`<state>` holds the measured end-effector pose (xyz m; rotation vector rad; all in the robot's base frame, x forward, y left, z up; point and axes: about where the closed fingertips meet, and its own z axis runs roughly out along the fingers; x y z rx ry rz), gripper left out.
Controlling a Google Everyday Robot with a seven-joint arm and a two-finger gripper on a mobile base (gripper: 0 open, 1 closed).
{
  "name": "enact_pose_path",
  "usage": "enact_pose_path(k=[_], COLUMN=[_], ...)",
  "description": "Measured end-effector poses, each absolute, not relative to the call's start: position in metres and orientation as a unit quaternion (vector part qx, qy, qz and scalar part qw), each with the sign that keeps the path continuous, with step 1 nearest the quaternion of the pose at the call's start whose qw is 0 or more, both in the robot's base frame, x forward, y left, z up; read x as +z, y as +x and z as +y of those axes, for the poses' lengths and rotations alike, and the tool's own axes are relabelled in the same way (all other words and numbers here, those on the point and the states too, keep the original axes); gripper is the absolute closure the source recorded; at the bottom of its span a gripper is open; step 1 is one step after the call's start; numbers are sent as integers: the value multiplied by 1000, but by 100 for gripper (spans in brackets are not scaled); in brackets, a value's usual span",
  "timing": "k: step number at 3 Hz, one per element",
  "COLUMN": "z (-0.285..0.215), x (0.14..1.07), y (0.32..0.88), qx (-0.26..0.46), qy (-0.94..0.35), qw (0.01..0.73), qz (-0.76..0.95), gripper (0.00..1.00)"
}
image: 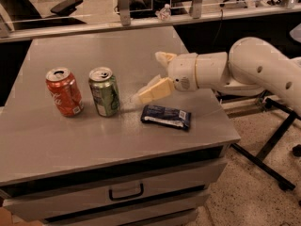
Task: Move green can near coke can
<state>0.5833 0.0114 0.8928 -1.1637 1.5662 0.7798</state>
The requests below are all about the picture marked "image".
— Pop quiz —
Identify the black office chair left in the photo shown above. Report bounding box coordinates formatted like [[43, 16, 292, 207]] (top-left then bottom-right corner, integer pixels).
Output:
[[0, 0, 84, 30]]

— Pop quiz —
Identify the red coke can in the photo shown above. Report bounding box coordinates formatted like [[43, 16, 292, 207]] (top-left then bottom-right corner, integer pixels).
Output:
[[45, 67, 84, 117]]

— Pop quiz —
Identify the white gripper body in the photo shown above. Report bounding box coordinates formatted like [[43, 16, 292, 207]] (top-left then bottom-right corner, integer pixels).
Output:
[[167, 53, 198, 91]]

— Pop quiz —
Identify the grey drawer cabinet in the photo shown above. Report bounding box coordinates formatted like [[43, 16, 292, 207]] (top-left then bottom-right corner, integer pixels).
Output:
[[1, 145, 227, 226]]

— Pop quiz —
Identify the black metal stand base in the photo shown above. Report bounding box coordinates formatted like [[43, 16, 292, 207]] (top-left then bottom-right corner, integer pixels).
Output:
[[230, 97, 301, 192]]

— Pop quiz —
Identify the clear plastic water bottle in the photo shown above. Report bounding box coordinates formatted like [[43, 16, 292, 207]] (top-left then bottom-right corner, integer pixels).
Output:
[[155, 4, 171, 21]]

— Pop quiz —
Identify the green soda can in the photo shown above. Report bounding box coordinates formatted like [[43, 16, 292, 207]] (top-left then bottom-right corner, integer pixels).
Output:
[[88, 67, 119, 117]]

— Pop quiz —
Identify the black drawer handle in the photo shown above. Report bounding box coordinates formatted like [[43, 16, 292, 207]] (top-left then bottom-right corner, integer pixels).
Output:
[[108, 183, 144, 202]]

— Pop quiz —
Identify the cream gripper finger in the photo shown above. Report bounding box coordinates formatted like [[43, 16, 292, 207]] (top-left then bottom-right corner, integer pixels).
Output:
[[155, 52, 177, 69], [131, 74, 175, 105]]

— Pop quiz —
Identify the dark blue snack packet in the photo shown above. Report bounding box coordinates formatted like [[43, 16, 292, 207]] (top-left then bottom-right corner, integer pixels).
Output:
[[140, 105, 191, 130]]

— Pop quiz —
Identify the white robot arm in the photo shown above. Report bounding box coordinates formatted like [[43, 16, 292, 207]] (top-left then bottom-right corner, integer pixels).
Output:
[[132, 37, 301, 115]]

